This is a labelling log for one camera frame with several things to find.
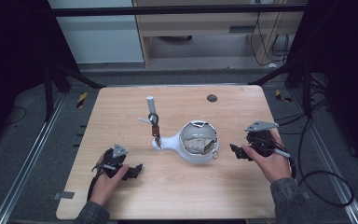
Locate left hand-held gripper black cable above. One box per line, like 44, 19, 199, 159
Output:
86, 162, 117, 203

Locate right hand-held gripper black cable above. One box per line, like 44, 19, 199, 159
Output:
269, 136, 297, 180

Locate black metal stand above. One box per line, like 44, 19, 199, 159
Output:
247, 60, 314, 119
42, 60, 107, 123

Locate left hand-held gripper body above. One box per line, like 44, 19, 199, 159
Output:
100, 142, 131, 180

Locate yellow-handled tool right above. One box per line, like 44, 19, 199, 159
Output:
274, 89, 293, 104

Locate black horizontal bar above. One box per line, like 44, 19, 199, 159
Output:
48, 4, 309, 18

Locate dark curtain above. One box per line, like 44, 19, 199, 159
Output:
287, 0, 358, 174
0, 0, 79, 153

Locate person's right hand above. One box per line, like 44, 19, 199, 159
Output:
241, 128, 294, 184

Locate person's left hand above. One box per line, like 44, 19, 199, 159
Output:
89, 153, 131, 208

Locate yellow-handled tool left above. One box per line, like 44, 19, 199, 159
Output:
76, 91, 89, 109

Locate white stand with bowl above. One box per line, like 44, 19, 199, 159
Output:
137, 95, 220, 164

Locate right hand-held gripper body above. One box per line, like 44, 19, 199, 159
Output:
243, 119, 292, 159

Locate yellow-handled tool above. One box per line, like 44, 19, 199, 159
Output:
76, 91, 89, 109
274, 89, 293, 104

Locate beige grey fabric pouch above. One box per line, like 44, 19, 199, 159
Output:
183, 136, 220, 161

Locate aluminium floor rail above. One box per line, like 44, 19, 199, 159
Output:
0, 92, 69, 224
290, 89, 358, 224

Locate thin black floor cable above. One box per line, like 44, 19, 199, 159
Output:
3, 105, 28, 127
274, 90, 328, 136

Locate hand-held gripper black cable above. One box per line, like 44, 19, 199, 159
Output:
86, 162, 117, 203
269, 136, 297, 180

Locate grey tape piece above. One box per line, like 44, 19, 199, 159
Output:
52, 190, 76, 201

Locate thick black floor cable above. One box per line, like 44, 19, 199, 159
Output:
297, 116, 355, 208

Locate black desk cables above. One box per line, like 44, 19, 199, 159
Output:
249, 11, 291, 68

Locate wooden desk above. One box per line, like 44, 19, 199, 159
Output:
131, 0, 310, 68

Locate white cabinet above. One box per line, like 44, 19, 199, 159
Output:
47, 0, 145, 65

